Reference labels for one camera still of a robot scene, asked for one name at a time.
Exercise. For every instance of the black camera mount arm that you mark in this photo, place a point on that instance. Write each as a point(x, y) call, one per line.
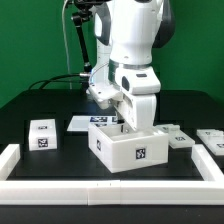
point(81, 33)

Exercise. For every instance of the small white cabinet top block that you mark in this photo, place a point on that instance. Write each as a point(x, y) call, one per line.
point(42, 135)

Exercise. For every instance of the white U-shaped fence frame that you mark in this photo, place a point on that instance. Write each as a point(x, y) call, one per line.
point(208, 191)

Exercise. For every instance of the white cabinet body box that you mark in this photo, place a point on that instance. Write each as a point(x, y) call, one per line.
point(120, 148)

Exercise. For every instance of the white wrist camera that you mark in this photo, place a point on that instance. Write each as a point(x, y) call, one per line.
point(104, 94)

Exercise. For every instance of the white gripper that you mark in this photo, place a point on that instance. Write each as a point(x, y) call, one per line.
point(138, 111)

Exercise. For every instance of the white marker base plate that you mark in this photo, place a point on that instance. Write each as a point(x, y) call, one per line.
point(81, 123)

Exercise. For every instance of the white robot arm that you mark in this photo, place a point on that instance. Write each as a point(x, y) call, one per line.
point(126, 32)

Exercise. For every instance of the white cabinet door panel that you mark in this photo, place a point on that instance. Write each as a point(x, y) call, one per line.
point(213, 139)
point(177, 138)

